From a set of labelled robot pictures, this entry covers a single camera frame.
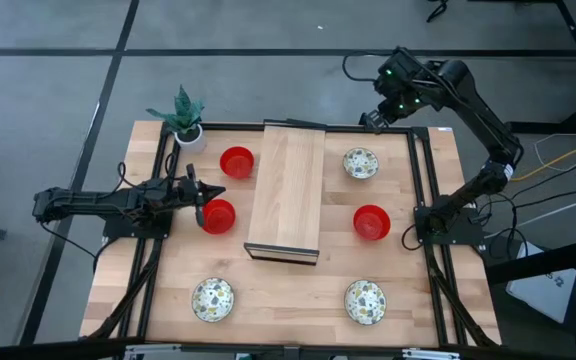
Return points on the black aluminium table frame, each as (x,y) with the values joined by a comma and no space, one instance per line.
(343,130)

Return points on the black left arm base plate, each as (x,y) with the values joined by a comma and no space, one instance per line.
(118,230)

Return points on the red plastic mini bowl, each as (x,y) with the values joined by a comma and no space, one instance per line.
(237,162)
(220,217)
(372,222)

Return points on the black table frame beam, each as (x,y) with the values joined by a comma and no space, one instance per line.
(548,260)

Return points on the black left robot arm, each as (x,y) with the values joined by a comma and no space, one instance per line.
(83,202)

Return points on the speckled ceramic mini bowl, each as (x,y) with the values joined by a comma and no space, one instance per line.
(360,163)
(212,300)
(365,302)

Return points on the wooden shelf with black frame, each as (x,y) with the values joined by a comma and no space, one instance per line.
(288,190)

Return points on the silver metal bracket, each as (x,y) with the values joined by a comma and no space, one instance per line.
(430,354)
(153,350)

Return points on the black crossbeam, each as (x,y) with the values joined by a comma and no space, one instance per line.
(43,352)

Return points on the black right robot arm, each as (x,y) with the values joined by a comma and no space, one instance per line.
(483,117)

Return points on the black desk leg frame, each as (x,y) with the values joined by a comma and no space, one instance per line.
(543,128)

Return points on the green plant in white pot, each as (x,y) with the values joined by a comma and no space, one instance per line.
(190,142)

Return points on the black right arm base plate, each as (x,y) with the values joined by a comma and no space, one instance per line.
(470,236)

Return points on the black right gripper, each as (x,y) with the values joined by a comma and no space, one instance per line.
(400,106)

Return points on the white flat box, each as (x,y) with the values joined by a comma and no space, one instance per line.
(543,295)

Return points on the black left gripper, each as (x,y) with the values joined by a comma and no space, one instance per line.
(188,192)

